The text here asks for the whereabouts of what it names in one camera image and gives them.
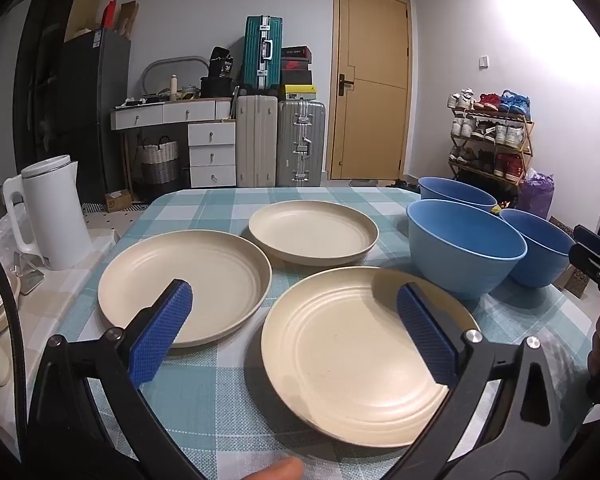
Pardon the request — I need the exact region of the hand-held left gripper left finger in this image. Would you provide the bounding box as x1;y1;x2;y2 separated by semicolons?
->
27;279;193;480

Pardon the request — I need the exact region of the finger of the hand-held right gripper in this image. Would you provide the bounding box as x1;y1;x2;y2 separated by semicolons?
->
569;225;600;293

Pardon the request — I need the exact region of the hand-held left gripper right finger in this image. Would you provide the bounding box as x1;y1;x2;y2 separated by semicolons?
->
380;282;600;480

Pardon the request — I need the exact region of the blue bowl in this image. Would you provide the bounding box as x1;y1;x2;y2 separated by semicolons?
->
418;176;499;213
406;199;529;302
499;208;579;289

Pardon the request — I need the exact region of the cream round plate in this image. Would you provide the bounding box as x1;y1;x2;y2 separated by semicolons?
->
248;200;380;267
261;266;482;448
97;230;273;349

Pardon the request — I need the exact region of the stack of paper bowls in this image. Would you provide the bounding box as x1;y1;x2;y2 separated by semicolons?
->
0;275;21;336

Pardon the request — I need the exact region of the person's left hand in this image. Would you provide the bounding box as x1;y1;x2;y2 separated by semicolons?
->
245;457;306;480

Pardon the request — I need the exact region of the printed cardboard box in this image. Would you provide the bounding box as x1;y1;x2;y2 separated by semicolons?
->
552;265;592;303

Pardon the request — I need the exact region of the purple plastic bag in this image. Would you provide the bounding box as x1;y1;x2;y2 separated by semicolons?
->
522;172;556;220

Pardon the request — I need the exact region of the teal checkered tablecloth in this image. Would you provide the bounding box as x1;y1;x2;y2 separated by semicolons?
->
17;186;598;480

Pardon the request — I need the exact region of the wooden shoe rack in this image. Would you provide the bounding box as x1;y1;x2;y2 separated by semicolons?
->
447;107;536;196

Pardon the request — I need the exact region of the black and white rug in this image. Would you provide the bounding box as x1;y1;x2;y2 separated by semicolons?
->
80;201;153;216

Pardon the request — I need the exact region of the shoe rack with shoes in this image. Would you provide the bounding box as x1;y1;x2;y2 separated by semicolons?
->
447;89;533;178

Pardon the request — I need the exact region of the metal stand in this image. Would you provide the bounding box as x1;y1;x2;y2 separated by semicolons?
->
12;252;46;296

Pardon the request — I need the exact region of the white electric kettle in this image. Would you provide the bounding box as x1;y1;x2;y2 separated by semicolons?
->
2;155;93;272

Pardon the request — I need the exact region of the woven laundry basket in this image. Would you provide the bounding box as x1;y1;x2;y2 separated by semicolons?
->
139;136;181;186

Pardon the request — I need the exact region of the white drawer desk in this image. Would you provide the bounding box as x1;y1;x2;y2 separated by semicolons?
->
111;99;238;188

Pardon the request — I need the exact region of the cream suitcase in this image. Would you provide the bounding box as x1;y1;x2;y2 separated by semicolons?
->
235;92;279;187

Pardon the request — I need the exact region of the wooden door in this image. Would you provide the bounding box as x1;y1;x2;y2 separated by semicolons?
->
330;0;413;181

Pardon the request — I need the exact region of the silver suitcase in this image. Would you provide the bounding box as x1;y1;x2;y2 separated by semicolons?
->
276;100;327;188

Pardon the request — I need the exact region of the dark grey refrigerator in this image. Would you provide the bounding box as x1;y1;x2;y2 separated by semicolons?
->
60;29;132;203

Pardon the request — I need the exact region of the black storage box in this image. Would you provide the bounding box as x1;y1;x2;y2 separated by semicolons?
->
200;76;232;99

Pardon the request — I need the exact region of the grey framed oval mirror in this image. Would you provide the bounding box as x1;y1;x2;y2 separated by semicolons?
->
142;55;208;98

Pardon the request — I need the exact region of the yellow and black shoe box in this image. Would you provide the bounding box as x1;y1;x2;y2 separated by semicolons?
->
279;84;317;102

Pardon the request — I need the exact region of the black pouch packet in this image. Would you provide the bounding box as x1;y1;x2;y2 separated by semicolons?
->
209;46;234;80

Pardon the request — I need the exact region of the dark wardrobe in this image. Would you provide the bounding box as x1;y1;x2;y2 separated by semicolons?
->
12;0;103;196

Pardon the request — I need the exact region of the teal suitcase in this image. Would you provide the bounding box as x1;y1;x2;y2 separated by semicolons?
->
243;16;284;92

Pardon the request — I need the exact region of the brown paper bag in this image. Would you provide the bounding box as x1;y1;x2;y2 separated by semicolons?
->
117;1;140;38

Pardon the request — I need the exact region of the flat cardboard sheet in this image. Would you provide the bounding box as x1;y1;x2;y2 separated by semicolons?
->
62;0;105;43

